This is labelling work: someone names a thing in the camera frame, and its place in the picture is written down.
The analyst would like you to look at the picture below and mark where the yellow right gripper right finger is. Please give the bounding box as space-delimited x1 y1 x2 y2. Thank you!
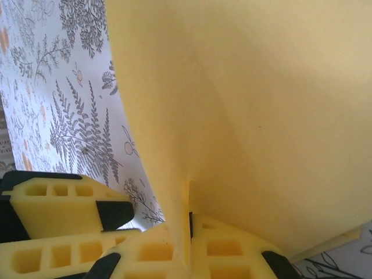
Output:
188 212 303 279

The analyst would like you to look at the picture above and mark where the floral patterned table cover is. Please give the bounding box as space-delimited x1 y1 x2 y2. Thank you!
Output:
0 0 372 279

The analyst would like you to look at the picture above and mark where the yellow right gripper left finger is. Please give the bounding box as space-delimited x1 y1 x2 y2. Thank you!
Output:
72 225 187 279

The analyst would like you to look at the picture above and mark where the yellow cloth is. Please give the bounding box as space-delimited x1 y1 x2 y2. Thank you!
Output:
104 0 372 279

